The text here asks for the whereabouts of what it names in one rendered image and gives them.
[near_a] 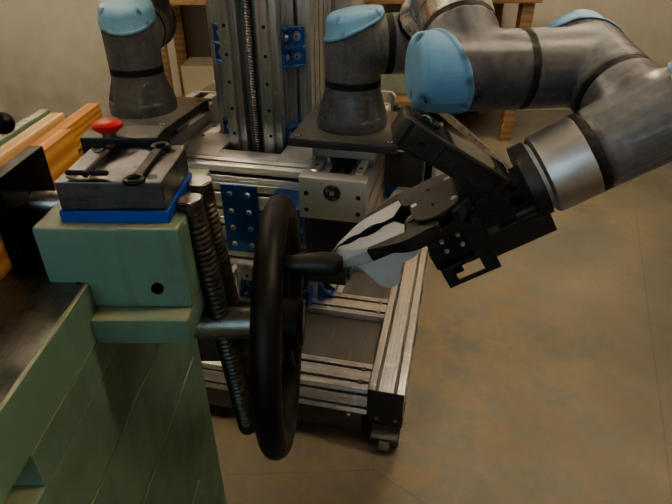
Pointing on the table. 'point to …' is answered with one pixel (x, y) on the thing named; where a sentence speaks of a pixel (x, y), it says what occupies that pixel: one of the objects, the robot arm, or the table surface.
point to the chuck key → (95, 164)
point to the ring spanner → (145, 164)
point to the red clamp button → (107, 125)
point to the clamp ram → (24, 200)
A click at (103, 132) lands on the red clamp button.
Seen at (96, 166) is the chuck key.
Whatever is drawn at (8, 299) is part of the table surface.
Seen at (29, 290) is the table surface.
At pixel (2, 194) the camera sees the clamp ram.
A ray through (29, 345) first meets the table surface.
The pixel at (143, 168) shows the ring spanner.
